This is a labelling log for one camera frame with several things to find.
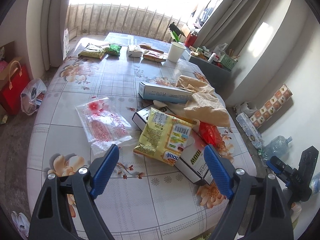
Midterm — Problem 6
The yellow snack bag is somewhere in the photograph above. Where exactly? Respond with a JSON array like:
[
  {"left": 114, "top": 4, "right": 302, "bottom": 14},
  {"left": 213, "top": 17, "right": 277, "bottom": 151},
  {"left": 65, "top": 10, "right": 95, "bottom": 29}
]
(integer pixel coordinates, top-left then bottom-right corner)
[{"left": 133, "top": 107, "right": 194, "bottom": 166}]

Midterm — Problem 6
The red foil snack bag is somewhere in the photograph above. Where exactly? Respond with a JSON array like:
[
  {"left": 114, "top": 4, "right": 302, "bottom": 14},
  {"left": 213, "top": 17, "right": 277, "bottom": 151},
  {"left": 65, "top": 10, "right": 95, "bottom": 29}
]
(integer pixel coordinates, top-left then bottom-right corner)
[{"left": 199, "top": 122, "right": 226, "bottom": 154}]

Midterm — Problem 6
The white paper cup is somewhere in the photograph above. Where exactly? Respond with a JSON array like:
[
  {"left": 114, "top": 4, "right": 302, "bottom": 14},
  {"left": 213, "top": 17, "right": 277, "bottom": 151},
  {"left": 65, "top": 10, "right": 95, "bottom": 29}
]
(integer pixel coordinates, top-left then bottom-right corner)
[{"left": 167, "top": 41, "right": 186, "bottom": 63}]

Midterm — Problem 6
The white plastic shopping bag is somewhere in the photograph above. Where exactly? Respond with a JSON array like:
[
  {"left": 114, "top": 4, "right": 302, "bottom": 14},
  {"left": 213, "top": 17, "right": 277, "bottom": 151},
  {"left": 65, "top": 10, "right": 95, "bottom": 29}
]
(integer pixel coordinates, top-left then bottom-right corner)
[{"left": 20, "top": 78, "right": 47, "bottom": 115}]

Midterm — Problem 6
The white slipper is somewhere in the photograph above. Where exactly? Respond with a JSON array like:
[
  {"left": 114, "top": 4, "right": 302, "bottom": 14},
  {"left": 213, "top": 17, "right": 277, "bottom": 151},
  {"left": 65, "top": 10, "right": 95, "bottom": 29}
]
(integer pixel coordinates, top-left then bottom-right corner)
[{"left": 11, "top": 211, "right": 30, "bottom": 240}]

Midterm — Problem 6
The small green packet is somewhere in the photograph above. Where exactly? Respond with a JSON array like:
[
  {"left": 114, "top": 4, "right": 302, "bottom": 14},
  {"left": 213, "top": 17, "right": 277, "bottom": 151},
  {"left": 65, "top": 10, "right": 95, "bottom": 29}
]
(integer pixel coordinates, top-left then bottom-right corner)
[{"left": 106, "top": 44, "right": 122, "bottom": 56}]

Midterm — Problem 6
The large clear water jug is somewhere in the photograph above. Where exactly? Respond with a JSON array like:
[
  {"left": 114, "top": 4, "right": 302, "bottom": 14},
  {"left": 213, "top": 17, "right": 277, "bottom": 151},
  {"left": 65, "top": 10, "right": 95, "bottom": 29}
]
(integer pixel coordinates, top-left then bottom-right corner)
[{"left": 261, "top": 135, "right": 292, "bottom": 161}]

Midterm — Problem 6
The patterned tile roll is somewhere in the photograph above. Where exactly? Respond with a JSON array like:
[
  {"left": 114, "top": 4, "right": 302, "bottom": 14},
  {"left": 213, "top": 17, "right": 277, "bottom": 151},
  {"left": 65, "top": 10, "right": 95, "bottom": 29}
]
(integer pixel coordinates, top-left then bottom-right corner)
[{"left": 249, "top": 83, "right": 292, "bottom": 128}]

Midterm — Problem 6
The clear red printed plastic bag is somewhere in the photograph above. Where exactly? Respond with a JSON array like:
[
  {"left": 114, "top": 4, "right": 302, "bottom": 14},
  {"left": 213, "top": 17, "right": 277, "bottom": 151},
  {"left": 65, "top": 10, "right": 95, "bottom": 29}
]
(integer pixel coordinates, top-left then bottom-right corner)
[{"left": 75, "top": 97, "right": 132, "bottom": 155}]

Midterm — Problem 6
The red gift bag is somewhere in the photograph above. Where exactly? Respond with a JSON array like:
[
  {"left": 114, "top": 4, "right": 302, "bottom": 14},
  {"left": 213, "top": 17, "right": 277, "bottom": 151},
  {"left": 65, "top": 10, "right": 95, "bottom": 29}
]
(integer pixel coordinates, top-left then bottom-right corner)
[{"left": 1, "top": 60, "right": 30, "bottom": 115}]

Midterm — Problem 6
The grey right curtain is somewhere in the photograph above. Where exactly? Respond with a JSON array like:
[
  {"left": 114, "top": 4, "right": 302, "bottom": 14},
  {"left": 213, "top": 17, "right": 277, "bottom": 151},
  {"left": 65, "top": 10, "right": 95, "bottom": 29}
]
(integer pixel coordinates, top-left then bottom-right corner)
[{"left": 195, "top": 0, "right": 270, "bottom": 51}]

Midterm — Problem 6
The white egg carton pack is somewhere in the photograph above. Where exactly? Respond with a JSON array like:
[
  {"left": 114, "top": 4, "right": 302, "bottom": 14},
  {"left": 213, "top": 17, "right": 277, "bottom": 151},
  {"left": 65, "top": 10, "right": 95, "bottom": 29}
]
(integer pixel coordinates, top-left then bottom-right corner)
[{"left": 236, "top": 113, "right": 263, "bottom": 150}]

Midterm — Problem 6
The beige paper bag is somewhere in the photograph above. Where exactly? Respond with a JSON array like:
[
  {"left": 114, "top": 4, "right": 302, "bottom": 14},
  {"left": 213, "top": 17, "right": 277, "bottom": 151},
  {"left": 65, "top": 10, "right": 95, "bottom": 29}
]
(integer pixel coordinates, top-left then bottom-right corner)
[{"left": 176, "top": 75, "right": 231, "bottom": 127}]

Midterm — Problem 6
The small white box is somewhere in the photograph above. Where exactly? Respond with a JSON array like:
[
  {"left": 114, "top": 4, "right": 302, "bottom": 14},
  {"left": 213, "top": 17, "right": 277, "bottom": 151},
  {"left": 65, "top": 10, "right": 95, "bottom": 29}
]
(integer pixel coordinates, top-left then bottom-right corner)
[{"left": 127, "top": 44, "right": 144, "bottom": 58}]

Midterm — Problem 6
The light blue long box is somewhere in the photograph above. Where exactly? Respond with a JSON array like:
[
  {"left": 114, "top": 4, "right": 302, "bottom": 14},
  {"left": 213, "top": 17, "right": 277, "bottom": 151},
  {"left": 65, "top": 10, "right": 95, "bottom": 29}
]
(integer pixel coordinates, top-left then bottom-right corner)
[{"left": 138, "top": 82, "right": 193, "bottom": 104}]

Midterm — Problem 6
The dark grey cabinet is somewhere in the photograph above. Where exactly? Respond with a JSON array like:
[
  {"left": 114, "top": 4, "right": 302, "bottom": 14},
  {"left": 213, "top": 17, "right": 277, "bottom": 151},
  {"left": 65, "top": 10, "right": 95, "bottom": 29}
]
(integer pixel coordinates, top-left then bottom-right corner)
[{"left": 188, "top": 55, "right": 231, "bottom": 92}]

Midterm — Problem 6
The white black KUYAN box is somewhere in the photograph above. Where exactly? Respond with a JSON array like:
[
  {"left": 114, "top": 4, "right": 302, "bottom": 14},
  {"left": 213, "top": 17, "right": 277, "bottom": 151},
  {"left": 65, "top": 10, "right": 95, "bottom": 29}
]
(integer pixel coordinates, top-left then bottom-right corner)
[{"left": 132, "top": 105, "right": 213, "bottom": 186}]

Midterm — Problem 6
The yellow green snack packet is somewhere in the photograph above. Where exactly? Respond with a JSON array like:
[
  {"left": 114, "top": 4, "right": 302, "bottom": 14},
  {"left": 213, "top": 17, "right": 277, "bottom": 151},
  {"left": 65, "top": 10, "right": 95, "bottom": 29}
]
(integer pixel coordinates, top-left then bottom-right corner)
[{"left": 78, "top": 43, "right": 110, "bottom": 60}]

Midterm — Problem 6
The floral tablecloth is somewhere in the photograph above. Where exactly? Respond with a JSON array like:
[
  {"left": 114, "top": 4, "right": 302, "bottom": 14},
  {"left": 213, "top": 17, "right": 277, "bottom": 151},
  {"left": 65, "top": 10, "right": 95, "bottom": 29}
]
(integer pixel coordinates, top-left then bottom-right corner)
[{"left": 26, "top": 31, "right": 258, "bottom": 240}]

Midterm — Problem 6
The grey curtain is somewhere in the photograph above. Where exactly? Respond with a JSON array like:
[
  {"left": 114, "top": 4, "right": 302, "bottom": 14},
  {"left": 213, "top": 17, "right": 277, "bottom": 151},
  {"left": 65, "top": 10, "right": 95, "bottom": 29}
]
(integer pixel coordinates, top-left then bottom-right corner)
[
  {"left": 26, "top": 0, "right": 69, "bottom": 77},
  {"left": 195, "top": 0, "right": 270, "bottom": 51}
]

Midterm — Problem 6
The green plastic basket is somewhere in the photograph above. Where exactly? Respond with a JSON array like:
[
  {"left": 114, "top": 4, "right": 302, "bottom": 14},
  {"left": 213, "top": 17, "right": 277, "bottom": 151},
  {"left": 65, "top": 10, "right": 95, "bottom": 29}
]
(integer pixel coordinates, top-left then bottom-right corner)
[{"left": 220, "top": 54, "right": 237, "bottom": 70}]

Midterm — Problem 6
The grey left curtain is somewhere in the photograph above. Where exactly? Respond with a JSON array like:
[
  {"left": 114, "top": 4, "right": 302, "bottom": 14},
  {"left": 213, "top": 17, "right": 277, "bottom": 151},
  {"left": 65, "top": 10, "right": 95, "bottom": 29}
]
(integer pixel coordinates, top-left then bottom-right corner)
[{"left": 26, "top": 0, "right": 69, "bottom": 77}]

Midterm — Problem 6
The orange brown snack packet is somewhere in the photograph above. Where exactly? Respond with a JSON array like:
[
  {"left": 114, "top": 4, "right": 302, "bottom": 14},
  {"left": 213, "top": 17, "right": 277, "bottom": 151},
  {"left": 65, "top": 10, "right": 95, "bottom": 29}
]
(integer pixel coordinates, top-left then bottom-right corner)
[{"left": 139, "top": 43, "right": 168, "bottom": 62}]

